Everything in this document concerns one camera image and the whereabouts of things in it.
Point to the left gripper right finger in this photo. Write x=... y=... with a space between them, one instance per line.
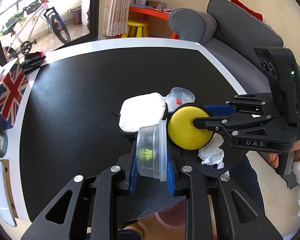
x=172 y=178

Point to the black table mat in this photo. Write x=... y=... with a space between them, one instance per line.
x=84 y=111

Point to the grey sofa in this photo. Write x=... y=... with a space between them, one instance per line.
x=231 y=34

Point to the yellow plastic stool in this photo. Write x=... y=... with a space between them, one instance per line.
x=138 y=28

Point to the white tissue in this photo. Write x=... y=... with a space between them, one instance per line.
x=212 y=154

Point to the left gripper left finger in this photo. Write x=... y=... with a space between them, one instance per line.
x=131 y=172

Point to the beige curtain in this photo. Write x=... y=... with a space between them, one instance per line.
x=116 y=17

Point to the white smartphone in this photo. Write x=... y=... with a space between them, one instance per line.
x=6 y=213

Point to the red kids table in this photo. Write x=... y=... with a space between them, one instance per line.
x=158 y=21

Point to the white bicycle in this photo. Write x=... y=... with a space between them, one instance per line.
x=21 y=26

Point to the white square device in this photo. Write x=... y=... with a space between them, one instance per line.
x=141 y=111

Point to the clear container with red toy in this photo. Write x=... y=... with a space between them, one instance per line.
x=177 y=97

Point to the pink trash bin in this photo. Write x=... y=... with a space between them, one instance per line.
x=174 y=216

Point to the person's right hand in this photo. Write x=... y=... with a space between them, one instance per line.
x=274 y=157

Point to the black red gloves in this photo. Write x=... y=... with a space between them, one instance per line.
x=32 y=61

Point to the red cushion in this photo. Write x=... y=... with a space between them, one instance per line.
x=241 y=5

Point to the union jack tissue box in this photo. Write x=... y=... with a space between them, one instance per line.
x=13 y=83

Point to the clear container with green toy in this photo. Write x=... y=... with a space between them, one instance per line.
x=151 y=151

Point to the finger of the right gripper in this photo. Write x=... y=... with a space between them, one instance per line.
x=224 y=124
x=244 y=104

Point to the yellow round sponge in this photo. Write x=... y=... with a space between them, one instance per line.
x=181 y=130

